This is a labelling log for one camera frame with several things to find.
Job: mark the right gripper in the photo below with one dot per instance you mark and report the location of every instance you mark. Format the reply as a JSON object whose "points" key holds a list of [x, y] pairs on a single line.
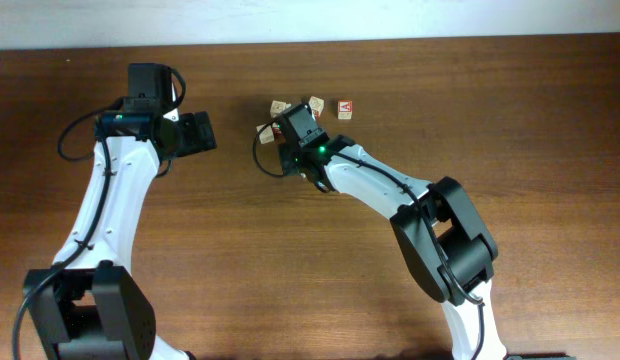
{"points": [[290, 167]]}

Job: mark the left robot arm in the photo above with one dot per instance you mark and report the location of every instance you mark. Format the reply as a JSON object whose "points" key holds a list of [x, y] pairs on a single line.
{"points": [[86, 305]]}

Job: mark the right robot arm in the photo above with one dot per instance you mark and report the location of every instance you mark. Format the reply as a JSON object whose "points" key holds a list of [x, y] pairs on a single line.
{"points": [[445, 244]]}

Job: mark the wooden block leaf picture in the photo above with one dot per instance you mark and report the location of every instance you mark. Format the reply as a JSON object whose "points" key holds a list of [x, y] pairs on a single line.
{"points": [[278, 136]]}

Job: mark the wooden block far left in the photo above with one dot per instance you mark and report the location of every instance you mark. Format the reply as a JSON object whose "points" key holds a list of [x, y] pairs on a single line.
{"points": [[265, 134]]}

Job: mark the wooden block red side top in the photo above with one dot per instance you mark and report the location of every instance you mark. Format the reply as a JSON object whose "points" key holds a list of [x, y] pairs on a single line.
{"points": [[317, 106]]}

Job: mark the wooden block top left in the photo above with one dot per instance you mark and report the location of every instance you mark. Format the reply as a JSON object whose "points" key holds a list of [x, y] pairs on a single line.
{"points": [[277, 107]]}

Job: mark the wooden block red letter A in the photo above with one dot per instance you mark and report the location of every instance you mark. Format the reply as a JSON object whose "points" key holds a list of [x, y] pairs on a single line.
{"points": [[345, 109]]}

